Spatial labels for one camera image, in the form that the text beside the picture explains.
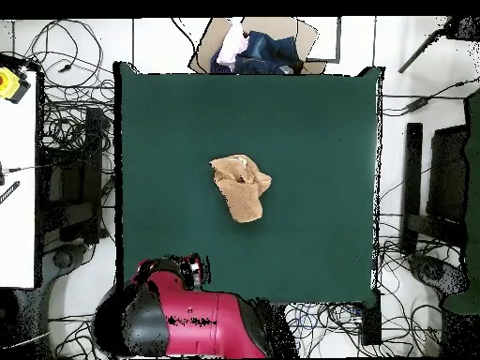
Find white pink garment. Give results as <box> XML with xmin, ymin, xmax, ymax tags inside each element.
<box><xmin>216</xmin><ymin>18</ymin><xmax>250</xmax><ymax>70</ymax></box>

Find cable with black adapter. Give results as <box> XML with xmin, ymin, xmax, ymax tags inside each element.
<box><xmin>382</xmin><ymin>76</ymin><xmax>480</xmax><ymax>117</ymax></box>

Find black power strip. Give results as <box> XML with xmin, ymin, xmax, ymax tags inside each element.
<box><xmin>360</xmin><ymin>290</ymin><xmax>383</xmax><ymax>346</ymax></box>

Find blue jeans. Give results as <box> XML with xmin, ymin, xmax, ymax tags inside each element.
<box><xmin>234</xmin><ymin>30</ymin><xmax>304</xmax><ymax>75</ymax></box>

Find dark green tablecloth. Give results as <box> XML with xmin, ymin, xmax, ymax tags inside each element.
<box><xmin>112</xmin><ymin>61</ymin><xmax>385</xmax><ymax>308</ymax></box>

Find white desk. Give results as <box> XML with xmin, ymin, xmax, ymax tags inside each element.
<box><xmin>0</xmin><ymin>70</ymin><xmax>38</xmax><ymax>289</ymax></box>

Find grey round base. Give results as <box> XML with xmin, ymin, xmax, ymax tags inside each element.
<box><xmin>52</xmin><ymin>245</ymin><xmax>87</xmax><ymax>271</ymax></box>

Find purple dotted garment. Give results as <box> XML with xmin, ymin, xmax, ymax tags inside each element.
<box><xmin>209</xmin><ymin>48</ymin><xmax>236</xmax><ymax>75</ymax></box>

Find dark round base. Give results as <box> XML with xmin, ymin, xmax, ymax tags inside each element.
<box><xmin>408</xmin><ymin>253</ymin><xmax>470</xmax><ymax>297</ymax></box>

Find black equipment stand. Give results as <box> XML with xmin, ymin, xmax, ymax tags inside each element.
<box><xmin>37</xmin><ymin>106</ymin><xmax>110</xmax><ymax>245</ymax></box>

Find tan terry towel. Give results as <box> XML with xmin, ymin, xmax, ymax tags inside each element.
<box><xmin>208</xmin><ymin>153</ymin><xmax>273</xmax><ymax>225</ymax></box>

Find cardboard box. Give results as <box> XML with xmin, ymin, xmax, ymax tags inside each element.
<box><xmin>187</xmin><ymin>16</ymin><xmax>328</xmax><ymax>75</ymax></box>

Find yellow emergency stop button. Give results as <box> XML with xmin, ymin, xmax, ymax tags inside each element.
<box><xmin>0</xmin><ymin>66</ymin><xmax>32</xmax><ymax>105</ymax></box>

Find white board grey frame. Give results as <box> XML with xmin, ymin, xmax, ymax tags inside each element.
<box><xmin>299</xmin><ymin>16</ymin><xmax>342</xmax><ymax>64</ymax></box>

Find black tripod leg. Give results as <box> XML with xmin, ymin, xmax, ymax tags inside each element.
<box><xmin>397</xmin><ymin>15</ymin><xmax>480</xmax><ymax>74</ymax></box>

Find black slotted strip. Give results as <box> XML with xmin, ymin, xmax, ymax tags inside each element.
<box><xmin>0</xmin><ymin>180</ymin><xmax>21</xmax><ymax>205</ymax></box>

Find black cable tangle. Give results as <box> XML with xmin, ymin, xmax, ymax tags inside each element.
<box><xmin>284</xmin><ymin>217</ymin><xmax>470</xmax><ymax>359</ymax></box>
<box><xmin>29</xmin><ymin>18</ymin><xmax>117</xmax><ymax>158</ymax></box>

